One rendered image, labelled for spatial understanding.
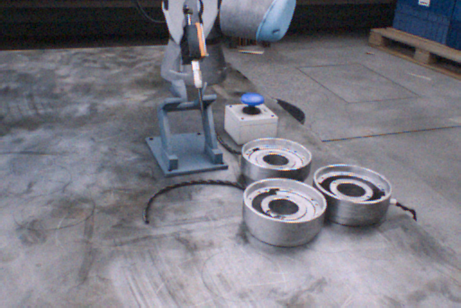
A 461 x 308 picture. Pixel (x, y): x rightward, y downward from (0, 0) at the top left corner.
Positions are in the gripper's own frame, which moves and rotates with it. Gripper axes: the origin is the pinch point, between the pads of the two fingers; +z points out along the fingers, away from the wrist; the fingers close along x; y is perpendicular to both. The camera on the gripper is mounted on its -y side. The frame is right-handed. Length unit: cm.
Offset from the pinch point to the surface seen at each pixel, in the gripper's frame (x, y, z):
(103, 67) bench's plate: 5, 49, 20
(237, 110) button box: -11.0, 6.8, 15.2
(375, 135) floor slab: -158, 147, 100
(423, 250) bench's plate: -20.7, -31.1, 19.8
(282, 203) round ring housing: -6.8, -19.4, 17.6
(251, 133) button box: -12.0, 2.3, 17.8
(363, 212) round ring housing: -15.6, -24.9, 17.1
